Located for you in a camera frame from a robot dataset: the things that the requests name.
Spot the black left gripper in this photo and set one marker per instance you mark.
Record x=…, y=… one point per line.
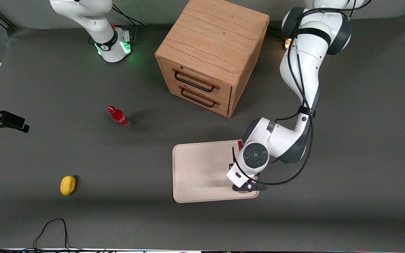
x=230, y=166

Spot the red cookie box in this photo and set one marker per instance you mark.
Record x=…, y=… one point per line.
x=240, y=144

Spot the beige rectangular tray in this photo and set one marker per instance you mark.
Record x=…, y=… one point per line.
x=199, y=172

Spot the yellow lemon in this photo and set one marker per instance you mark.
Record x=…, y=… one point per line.
x=67, y=185

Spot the wooden drawer front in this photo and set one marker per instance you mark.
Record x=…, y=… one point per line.
x=220, y=105
x=223, y=86

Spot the red cola bottle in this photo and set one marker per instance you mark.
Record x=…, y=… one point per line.
x=119, y=117

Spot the wooden drawer cabinet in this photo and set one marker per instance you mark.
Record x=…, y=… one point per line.
x=216, y=35

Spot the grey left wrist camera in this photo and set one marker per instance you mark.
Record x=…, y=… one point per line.
x=237, y=176

